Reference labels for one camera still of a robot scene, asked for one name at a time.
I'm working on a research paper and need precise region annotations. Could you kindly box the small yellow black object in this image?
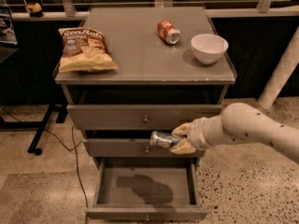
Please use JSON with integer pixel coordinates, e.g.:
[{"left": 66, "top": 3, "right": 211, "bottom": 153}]
[{"left": 25, "top": 2, "right": 43, "bottom": 17}]

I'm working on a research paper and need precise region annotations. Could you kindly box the white bowl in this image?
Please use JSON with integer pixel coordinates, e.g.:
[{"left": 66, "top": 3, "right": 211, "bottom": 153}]
[{"left": 191, "top": 34, "right": 229, "bottom": 64}]

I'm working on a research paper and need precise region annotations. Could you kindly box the brown yellow chip bag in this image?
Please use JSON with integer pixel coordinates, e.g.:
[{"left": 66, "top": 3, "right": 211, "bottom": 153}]
[{"left": 59, "top": 27, "right": 118, "bottom": 73}]

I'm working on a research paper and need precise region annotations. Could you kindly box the grey middle drawer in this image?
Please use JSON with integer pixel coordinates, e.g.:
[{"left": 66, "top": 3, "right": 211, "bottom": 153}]
[{"left": 83, "top": 138, "right": 205, "bottom": 158}]

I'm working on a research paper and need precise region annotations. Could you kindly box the grey open bottom drawer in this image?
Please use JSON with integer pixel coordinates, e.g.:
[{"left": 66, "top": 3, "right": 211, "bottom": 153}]
[{"left": 86, "top": 158, "right": 208, "bottom": 221}]

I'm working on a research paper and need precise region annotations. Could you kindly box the black floor cable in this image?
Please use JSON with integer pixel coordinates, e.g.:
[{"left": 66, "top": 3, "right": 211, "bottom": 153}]
[{"left": 0, "top": 105, "right": 90, "bottom": 224}]

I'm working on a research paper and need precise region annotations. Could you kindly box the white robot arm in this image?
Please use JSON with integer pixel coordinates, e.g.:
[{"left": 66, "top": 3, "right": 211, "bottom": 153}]
[{"left": 170, "top": 103, "right": 299, "bottom": 163}]

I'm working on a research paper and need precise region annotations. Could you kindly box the black desk leg frame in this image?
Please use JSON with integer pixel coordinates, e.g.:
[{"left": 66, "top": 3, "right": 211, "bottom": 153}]
[{"left": 0, "top": 105, "right": 67, "bottom": 156}]

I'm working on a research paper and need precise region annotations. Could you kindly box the grey drawer cabinet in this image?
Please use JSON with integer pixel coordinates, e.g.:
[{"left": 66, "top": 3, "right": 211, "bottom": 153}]
[{"left": 52, "top": 6, "right": 237, "bottom": 222}]

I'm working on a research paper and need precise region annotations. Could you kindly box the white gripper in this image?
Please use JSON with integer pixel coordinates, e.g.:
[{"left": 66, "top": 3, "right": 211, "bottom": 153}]
[{"left": 170, "top": 118, "right": 212, "bottom": 155}]

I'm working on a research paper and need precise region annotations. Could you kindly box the grey top drawer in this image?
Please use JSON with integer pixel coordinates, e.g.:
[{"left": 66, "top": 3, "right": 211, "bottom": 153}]
[{"left": 67, "top": 105, "right": 222, "bottom": 130}]

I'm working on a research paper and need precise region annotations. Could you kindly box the orange soda can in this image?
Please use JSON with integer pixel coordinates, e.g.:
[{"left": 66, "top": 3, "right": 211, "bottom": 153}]
[{"left": 157, "top": 20, "right": 180, "bottom": 45}]

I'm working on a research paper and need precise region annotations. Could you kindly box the white pillar pole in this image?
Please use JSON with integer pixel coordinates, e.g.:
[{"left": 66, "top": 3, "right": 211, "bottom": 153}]
[{"left": 258, "top": 27, "right": 299, "bottom": 109}]

